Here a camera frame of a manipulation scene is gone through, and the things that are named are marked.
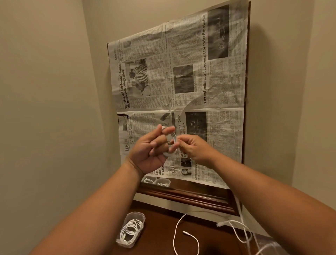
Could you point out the person's left hand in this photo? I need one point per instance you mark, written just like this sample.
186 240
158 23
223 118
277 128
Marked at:
143 155

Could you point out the person's right hand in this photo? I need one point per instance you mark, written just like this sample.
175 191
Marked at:
199 152

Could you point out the person's right thumb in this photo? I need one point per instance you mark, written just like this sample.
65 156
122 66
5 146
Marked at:
183 137

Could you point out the person's left thumb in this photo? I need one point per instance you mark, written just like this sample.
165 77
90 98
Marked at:
164 132

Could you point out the person's right forearm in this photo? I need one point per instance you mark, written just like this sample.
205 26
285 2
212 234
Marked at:
265 199

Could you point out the person's left forearm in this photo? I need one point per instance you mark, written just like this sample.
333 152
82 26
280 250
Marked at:
99 207

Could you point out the wooden framed mirror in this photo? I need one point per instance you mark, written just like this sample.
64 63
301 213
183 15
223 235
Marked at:
189 195

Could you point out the newspaper sheet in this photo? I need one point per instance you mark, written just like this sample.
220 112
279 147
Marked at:
215 86

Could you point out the clear plastic container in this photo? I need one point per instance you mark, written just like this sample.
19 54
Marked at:
123 243
273 248

